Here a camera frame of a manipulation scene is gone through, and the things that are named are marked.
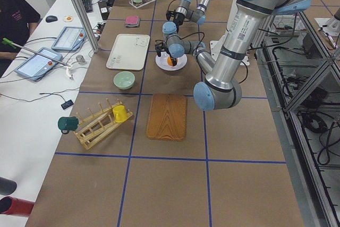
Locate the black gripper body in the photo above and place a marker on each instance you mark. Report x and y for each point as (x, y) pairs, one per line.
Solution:
(172, 58)
(177, 19)

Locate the orange fruit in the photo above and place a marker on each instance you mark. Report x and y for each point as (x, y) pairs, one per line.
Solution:
(169, 61)

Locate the white plate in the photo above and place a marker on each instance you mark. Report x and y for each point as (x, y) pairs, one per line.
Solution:
(163, 62)

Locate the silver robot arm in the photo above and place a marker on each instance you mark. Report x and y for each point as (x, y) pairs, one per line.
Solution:
(174, 45)
(220, 90)

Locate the cream bear tray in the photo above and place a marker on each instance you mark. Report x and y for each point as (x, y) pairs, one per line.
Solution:
(128, 52)

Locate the brown wooden tray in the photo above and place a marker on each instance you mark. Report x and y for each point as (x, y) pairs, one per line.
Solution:
(167, 117)

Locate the pink folded cloth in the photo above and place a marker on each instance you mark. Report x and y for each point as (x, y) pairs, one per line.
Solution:
(132, 21)

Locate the green ceramic bowl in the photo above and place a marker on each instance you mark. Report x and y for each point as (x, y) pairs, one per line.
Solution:
(124, 80)

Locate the yellow mug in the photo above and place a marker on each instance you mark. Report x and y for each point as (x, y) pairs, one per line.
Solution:
(120, 113)

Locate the far teach pendant tablet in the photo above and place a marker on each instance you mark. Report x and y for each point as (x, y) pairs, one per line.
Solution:
(69, 40)

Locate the teach pendant tablet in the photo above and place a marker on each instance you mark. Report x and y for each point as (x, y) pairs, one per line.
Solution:
(69, 40)
(35, 67)

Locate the round fried egg coaster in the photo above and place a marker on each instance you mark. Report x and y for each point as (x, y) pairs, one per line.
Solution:
(68, 19)

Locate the wooden mug rack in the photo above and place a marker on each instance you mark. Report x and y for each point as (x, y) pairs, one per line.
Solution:
(98, 125)

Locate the small black phone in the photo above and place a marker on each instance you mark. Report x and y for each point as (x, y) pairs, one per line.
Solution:
(67, 104)

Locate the black computer mouse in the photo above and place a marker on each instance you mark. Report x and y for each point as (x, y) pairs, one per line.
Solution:
(51, 18)

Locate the dark green mug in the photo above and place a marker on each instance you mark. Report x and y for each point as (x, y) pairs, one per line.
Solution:
(67, 124)

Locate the near teach pendant tablet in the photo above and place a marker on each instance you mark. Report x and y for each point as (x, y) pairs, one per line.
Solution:
(35, 67)

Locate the person in black shirt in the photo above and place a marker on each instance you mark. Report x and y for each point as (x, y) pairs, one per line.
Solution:
(18, 20)

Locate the red cylinder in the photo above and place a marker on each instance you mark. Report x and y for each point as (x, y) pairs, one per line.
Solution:
(16, 207)

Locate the aluminium frame post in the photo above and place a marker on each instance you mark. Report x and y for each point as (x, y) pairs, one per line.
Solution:
(80, 10)

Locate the green handled reacher stick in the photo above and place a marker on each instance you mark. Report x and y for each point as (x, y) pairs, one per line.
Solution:
(6, 41)

